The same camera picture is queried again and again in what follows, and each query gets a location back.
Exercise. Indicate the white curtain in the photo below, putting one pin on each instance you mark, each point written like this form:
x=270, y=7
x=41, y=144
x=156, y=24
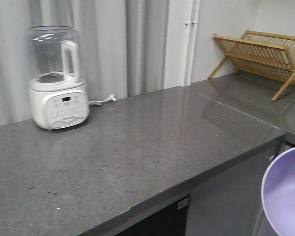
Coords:
x=111, y=46

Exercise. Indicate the purple bowl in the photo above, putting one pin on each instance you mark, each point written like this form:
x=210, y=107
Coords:
x=278, y=193

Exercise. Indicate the white power cord plug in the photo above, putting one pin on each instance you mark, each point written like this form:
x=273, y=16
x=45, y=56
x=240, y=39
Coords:
x=112, y=98

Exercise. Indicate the wooden folding dish rack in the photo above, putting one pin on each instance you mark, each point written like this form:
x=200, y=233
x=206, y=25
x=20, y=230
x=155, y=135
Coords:
x=265, y=54

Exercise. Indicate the white blender appliance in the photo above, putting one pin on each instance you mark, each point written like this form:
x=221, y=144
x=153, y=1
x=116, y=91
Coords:
x=57, y=89

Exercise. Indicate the black built-in dishwasher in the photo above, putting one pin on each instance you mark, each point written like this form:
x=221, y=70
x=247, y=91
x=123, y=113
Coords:
x=162, y=220

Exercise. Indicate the white wall pipe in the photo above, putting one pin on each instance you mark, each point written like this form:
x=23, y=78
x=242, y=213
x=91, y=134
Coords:
x=191, y=26

